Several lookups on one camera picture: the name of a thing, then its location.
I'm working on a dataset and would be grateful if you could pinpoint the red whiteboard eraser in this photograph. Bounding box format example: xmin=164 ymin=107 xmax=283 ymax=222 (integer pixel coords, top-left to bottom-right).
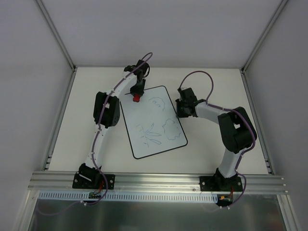
xmin=133 ymin=94 xmax=141 ymax=103

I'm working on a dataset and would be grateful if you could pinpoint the white whiteboard black rim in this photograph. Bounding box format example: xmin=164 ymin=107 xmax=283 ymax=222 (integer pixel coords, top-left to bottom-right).
xmin=120 ymin=86 xmax=188 ymax=159

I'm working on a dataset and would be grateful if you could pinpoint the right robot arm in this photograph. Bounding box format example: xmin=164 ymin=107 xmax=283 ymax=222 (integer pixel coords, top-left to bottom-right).
xmin=176 ymin=99 xmax=257 ymax=192

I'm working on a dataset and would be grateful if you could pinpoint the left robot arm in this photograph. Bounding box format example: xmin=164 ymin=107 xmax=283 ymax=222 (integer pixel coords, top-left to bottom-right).
xmin=72 ymin=60 xmax=150 ymax=190

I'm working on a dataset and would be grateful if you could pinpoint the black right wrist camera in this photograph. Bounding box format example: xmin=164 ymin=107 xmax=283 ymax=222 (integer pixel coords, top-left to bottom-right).
xmin=178 ymin=88 xmax=197 ymax=103

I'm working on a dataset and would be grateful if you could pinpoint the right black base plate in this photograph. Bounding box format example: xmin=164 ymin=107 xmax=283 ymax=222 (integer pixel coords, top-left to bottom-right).
xmin=199 ymin=175 xmax=243 ymax=192

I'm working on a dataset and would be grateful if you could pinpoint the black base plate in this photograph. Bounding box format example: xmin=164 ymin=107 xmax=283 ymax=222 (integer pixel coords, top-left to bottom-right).
xmin=199 ymin=175 xmax=243 ymax=192
xmin=72 ymin=173 xmax=116 ymax=190

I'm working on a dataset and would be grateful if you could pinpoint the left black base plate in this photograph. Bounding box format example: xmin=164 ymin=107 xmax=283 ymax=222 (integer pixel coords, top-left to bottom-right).
xmin=72 ymin=173 xmax=116 ymax=190

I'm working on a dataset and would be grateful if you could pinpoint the white slotted cable duct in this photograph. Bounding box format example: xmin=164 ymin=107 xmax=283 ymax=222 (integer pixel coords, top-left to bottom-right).
xmin=38 ymin=191 xmax=218 ymax=204

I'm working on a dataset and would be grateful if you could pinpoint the left aluminium frame post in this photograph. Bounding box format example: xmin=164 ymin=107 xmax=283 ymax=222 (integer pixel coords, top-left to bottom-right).
xmin=34 ymin=0 xmax=76 ymax=71

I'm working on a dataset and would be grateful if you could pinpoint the aluminium frame post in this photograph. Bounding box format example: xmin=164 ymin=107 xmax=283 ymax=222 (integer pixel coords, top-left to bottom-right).
xmin=241 ymin=0 xmax=289 ymax=73
xmin=34 ymin=0 xmax=76 ymax=71

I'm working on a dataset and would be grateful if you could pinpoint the aluminium mounting rail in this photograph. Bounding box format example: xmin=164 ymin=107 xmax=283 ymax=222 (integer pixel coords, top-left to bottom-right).
xmin=28 ymin=171 xmax=289 ymax=194

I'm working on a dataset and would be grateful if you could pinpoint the right aluminium frame post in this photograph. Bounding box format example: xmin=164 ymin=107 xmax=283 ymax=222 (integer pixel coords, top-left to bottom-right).
xmin=241 ymin=0 xmax=289 ymax=73

